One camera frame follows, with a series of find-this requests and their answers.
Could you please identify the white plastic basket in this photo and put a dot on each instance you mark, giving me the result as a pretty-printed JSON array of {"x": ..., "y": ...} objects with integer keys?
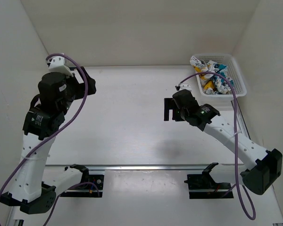
[{"x": 233, "y": 71}]

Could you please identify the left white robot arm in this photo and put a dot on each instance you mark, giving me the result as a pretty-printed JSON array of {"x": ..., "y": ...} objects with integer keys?
[{"x": 46, "y": 115}]

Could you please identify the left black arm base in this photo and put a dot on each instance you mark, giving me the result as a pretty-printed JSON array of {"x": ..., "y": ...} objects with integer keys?
[{"x": 92, "y": 190}]

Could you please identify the colourful printed shorts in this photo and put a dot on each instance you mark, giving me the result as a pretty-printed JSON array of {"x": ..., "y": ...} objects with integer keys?
[{"x": 211, "y": 83}]

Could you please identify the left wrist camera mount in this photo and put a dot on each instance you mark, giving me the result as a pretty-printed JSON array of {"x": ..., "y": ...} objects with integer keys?
[{"x": 59, "y": 64}]

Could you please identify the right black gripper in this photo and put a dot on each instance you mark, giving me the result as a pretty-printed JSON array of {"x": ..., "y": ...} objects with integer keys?
[{"x": 170, "y": 104}]

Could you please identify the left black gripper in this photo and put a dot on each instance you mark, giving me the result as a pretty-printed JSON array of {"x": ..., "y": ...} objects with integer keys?
[{"x": 92, "y": 83}]

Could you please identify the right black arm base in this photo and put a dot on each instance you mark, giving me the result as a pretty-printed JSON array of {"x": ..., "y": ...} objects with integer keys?
[{"x": 203, "y": 186}]

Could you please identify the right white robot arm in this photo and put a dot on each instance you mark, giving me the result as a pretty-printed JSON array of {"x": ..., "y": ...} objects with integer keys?
[{"x": 263, "y": 167}]

